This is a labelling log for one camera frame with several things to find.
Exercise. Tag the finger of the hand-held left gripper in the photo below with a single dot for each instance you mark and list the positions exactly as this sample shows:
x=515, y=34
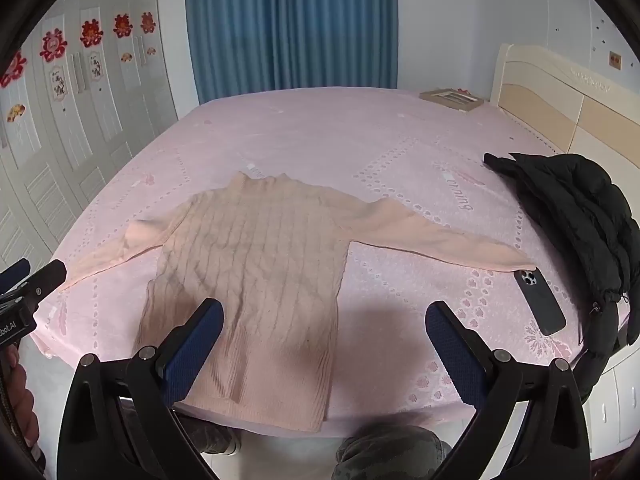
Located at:
x=15, y=272
x=50, y=277

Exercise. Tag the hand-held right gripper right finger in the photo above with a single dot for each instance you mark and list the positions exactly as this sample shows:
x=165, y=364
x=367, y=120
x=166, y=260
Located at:
x=450, y=340

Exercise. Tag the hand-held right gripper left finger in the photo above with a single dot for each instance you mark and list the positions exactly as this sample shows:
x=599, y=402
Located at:
x=200, y=335

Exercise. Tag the person's left hand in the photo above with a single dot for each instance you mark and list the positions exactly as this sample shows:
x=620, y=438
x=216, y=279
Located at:
x=24, y=395

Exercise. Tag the dark grey smartphone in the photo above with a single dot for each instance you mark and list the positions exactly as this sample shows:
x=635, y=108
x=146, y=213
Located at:
x=542, y=305

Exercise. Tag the person's camouflage pants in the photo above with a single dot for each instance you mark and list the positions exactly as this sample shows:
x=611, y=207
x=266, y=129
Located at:
x=390, y=452

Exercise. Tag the white panelled wardrobe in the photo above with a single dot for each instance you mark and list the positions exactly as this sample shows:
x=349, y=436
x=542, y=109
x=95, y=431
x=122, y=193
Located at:
x=75, y=150

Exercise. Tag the fan-shaped door sticker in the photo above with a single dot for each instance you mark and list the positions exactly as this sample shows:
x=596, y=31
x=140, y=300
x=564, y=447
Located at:
x=15, y=112
x=125, y=56

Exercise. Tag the white bedside cabinet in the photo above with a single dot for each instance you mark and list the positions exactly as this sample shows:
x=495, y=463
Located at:
x=620, y=390

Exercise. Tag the black puffer jacket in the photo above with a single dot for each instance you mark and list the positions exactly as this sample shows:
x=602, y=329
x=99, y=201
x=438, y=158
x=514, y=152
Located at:
x=575, y=200

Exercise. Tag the flower picture door panel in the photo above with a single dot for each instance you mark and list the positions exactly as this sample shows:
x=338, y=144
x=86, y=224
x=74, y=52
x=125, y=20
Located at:
x=96, y=65
x=59, y=84

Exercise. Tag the red paper cutout decoration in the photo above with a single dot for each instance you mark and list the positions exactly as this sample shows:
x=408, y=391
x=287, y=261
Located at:
x=52, y=45
x=92, y=32
x=12, y=67
x=122, y=25
x=147, y=21

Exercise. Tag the bed with pink sheet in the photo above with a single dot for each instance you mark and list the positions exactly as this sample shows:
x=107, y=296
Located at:
x=350, y=150

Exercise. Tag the cream wooden headboard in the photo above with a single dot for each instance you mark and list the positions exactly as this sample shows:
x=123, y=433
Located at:
x=550, y=105

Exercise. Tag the blue curtain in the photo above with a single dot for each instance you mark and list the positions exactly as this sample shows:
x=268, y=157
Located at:
x=290, y=25

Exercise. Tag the small wall switch plate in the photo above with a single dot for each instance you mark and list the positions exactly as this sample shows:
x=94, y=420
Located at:
x=614, y=60

